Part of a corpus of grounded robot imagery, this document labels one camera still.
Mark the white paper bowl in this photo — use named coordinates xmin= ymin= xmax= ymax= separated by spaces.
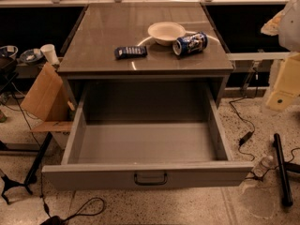
xmin=148 ymin=22 xmax=186 ymax=46

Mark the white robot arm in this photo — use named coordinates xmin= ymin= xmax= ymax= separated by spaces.
xmin=261 ymin=0 xmax=300 ymax=114

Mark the black tripod leg left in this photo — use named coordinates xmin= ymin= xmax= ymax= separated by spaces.
xmin=0 ymin=132 xmax=53 ymax=204

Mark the open grey top drawer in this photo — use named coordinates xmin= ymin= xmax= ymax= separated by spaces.
xmin=42 ymin=82 xmax=253 ymax=190

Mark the dark blue snack bag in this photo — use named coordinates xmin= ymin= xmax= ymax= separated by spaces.
xmin=114 ymin=46 xmax=147 ymax=59

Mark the black drawer handle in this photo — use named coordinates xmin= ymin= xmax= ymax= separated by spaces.
xmin=133 ymin=172 xmax=168 ymax=187

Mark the grey cabinet with glossy top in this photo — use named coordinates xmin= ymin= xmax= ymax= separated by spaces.
xmin=56 ymin=2 xmax=235 ymax=111

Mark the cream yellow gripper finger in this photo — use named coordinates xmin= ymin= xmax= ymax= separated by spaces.
xmin=265 ymin=53 xmax=300 ymax=112

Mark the blue pepsi can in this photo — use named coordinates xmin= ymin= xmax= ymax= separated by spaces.
xmin=172 ymin=32 xmax=208 ymax=56

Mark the brown cardboard box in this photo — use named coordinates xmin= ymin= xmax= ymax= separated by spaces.
xmin=21 ymin=63 xmax=72 ymax=132

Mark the black power cable with adapter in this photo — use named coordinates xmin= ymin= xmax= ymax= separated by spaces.
xmin=228 ymin=67 xmax=300 ymax=182

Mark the blue bowl at left edge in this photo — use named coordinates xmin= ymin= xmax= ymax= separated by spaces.
xmin=0 ymin=45 xmax=19 ymax=59

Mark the black metal stand leg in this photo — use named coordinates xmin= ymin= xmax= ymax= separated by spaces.
xmin=273 ymin=133 xmax=300 ymax=207

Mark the dark bowl with items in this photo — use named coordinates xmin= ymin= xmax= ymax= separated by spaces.
xmin=20 ymin=49 xmax=44 ymax=65

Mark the white paper cup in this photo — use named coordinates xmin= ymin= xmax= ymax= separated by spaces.
xmin=40 ymin=44 xmax=59 ymax=65

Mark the clear plastic water bottle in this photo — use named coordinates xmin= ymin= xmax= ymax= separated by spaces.
xmin=253 ymin=155 xmax=274 ymax=178

